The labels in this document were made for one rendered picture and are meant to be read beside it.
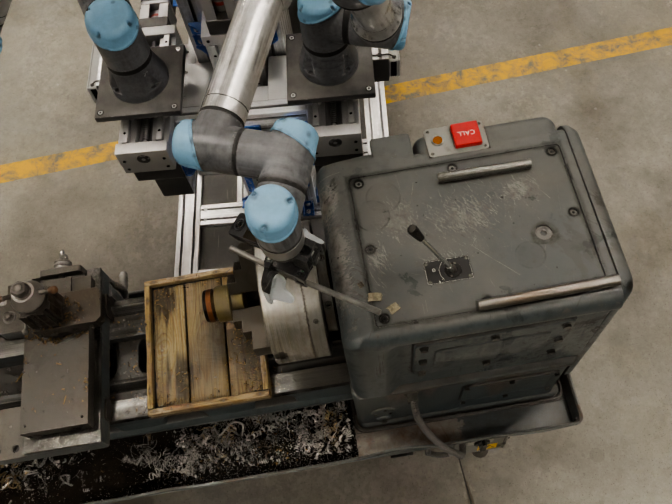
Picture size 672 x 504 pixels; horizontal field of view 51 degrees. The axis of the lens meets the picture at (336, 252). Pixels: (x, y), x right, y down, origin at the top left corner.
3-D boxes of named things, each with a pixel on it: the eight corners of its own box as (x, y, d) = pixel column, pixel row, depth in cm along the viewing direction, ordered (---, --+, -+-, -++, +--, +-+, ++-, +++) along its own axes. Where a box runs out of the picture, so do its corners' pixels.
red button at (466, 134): (475, 125, 157) (476, 119, 156) (482, 146, 155) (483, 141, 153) (449, 129, 157) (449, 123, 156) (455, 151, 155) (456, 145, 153)
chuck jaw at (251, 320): (280, 300, 157) (285, 349, 151) (283, 310, 162) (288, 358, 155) (231, 309, 157) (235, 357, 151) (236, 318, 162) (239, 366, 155)
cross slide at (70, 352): (96, 268, 186) (89, 260, 182) (95, 428, 166) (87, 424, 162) (34, 278, 186) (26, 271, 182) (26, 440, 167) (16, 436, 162)
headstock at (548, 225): (541, 195, 191) (572, 105, 157) (595, 361, 170) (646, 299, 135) (326, 231, 192) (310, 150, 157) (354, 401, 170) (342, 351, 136)
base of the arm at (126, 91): (114, 60, 186) (100, 33, 177) (170, 55, 185) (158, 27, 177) (108, 105, 179) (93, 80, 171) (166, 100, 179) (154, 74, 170)
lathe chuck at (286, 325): (302, 245, 181) (288, 202, 151) (321, 366, 172) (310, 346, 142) (268, 251, 181) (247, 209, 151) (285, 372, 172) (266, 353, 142)
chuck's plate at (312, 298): (316, 243, 181) (304, 199, 151) (335, 363, 172) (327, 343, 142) (302, 245, 181) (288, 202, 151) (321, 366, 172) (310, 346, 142)
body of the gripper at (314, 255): (306, 290, 124) (299, 273, 112) (263, 270, 125) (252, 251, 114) (325, 252, 126) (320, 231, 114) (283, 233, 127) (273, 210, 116)
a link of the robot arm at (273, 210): (303, 182, 100) (289, 238, 98) (309, 208, 111) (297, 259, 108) (250, 172, 101) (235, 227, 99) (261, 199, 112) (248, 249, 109)
